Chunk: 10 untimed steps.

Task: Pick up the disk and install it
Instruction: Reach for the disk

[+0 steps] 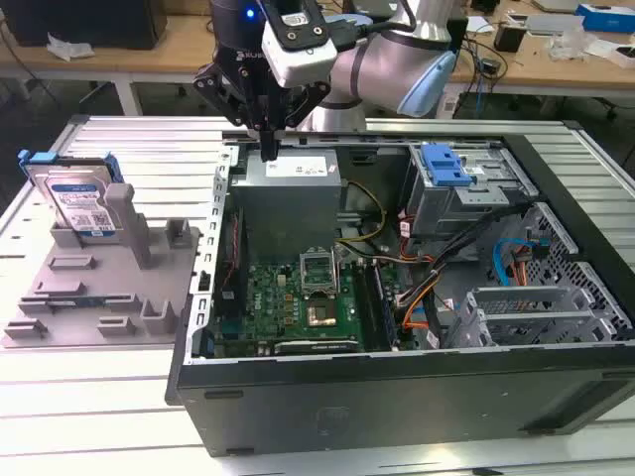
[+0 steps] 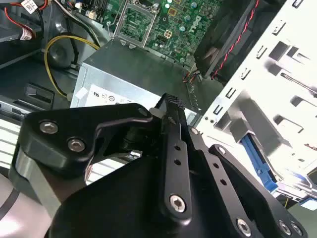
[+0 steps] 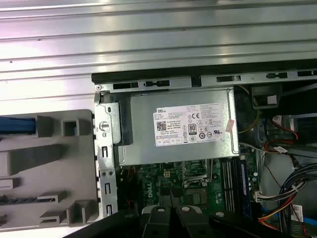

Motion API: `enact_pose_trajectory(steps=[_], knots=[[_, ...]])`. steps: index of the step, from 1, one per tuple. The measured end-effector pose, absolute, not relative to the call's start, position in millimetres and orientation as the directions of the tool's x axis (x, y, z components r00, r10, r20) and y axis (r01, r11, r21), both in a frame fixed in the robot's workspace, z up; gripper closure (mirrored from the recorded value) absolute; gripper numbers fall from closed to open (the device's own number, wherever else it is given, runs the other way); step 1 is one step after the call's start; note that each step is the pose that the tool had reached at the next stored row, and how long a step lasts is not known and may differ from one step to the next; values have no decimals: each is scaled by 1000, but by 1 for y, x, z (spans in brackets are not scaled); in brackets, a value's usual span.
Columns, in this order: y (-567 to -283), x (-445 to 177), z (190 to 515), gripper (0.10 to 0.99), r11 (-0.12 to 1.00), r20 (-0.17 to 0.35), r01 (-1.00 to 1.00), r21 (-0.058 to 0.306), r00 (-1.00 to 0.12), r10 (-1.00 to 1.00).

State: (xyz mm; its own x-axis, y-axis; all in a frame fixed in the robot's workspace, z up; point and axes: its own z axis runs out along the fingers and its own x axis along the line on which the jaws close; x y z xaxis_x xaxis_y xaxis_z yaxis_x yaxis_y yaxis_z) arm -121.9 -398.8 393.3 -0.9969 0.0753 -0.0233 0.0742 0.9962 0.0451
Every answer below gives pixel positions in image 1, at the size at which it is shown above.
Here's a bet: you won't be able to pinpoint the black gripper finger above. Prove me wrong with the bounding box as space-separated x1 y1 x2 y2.
192 61 272 163
270 84 331 163

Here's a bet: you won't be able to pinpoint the metal socket cover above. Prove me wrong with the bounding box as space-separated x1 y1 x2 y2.
299 250 341 298

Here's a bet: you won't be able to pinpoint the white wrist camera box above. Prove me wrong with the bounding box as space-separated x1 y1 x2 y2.
261 9 338 89

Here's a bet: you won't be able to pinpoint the black RAM slot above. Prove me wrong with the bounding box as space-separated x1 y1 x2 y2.
352 262 379 351
370 262 399 348

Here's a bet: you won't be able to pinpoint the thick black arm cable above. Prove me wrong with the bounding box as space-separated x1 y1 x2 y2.
332 0 416 51

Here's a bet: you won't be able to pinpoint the black computer tower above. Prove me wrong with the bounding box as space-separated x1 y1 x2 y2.
2 0 168 51

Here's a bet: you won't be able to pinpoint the hard disk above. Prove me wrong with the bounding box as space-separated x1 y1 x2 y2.
18 150 123 245

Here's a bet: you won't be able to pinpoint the orange power wire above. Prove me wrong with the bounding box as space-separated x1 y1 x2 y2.
510 247 535 288

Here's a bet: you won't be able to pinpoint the flat silver device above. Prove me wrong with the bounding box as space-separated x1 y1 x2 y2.
525 13 586 36

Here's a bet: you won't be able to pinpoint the white paper sheet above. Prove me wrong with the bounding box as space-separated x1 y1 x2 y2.
465 14 497 36

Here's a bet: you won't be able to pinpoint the grey parts rack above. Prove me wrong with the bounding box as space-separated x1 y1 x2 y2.
1 181 204 350

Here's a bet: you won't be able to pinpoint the thin orange wire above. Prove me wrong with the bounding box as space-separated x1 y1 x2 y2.
401 292 434 331

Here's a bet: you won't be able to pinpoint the blue plastic drive latch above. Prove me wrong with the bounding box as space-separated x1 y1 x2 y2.
420 142 471 188

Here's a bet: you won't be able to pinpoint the black fan with wires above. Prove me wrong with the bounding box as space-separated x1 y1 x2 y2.
216 205 248 321

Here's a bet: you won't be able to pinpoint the clear plastic bags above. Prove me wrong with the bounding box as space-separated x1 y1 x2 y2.
545 27 635 68

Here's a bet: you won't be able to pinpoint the yellow black wire bundle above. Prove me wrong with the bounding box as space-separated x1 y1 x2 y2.
338 180 388 244

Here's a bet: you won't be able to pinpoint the RAM stick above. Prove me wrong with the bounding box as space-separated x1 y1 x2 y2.
47 296 108 306

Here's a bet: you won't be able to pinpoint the crumpled clear plastic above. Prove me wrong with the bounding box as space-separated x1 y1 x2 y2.
46 32 95 63

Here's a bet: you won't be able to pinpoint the CPU socket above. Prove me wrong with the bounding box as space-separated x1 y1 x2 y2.
303 296 343 331

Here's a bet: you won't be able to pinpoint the thick black wire bundle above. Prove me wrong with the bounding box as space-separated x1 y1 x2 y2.
396 205 530 308

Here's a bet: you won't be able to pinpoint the green motherboard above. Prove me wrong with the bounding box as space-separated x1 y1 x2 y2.
212 260 413 356

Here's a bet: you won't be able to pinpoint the blue data wire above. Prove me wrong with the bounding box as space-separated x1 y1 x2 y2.
492 237 536 289

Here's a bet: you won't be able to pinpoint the black graphics card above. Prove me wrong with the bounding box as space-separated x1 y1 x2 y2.
272 339 358 354

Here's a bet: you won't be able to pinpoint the blue cardboard box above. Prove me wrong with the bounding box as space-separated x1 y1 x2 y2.
574 2 635 34

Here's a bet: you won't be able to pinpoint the metal disk bay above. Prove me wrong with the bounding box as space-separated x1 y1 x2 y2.
445 285 621 348

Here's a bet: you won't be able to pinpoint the metal optical drive cage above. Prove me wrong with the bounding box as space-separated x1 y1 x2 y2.
402 142 541 240

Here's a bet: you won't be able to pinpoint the black PC case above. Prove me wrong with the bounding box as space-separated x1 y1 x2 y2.
165 120 635 458

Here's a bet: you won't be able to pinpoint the wooden desk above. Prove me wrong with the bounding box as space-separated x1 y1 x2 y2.
448 0 635 98
0 13 219 116

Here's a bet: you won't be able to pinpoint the small black box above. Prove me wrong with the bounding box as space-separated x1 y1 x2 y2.
493 22 527 54

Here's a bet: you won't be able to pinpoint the orange yellow wire bundle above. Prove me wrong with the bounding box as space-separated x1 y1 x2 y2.
376 252 436 268

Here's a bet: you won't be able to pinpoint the grey power supply unit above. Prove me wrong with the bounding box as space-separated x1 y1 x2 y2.
228 148 343 252

